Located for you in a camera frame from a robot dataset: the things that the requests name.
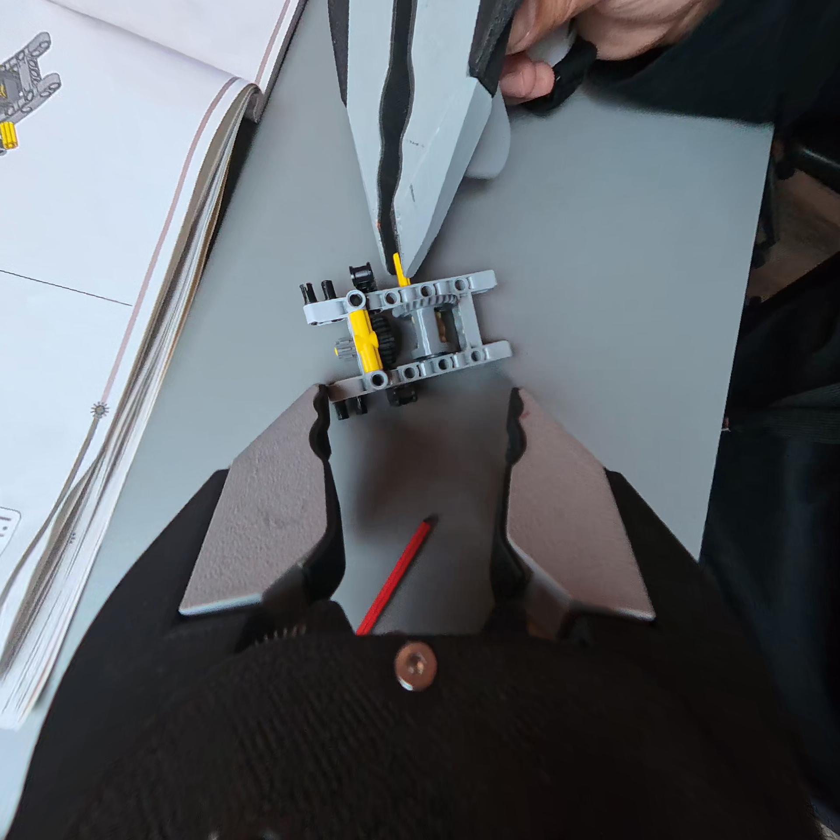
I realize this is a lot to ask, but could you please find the grey lego frame assembly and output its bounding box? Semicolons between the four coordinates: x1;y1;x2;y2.
298;262;514;421

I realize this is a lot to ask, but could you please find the red lego axle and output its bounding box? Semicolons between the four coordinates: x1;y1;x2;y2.
354;515;439;636

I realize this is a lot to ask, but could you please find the lego instruction booklet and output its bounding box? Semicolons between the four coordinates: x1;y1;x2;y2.
0;0;309;731

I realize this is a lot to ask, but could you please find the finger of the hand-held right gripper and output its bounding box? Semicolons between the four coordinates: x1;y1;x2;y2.
391;0;494;274
345;0;399;261

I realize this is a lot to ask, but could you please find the person's right forearm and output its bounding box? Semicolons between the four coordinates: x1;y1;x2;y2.
591;0;840;129

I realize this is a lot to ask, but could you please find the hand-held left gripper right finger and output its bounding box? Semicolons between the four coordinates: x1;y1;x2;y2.
490;386;657;622

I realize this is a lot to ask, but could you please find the grey lego differential housing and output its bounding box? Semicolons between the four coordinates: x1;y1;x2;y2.
402;297;466;361

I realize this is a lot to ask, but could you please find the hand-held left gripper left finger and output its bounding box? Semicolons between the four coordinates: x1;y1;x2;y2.
179;382;347;618

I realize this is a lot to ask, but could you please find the person's right hand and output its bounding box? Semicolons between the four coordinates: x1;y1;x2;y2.
499;0;724;106

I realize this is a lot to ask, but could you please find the black office chair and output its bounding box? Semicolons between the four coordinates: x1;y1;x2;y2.
774;141;840;193

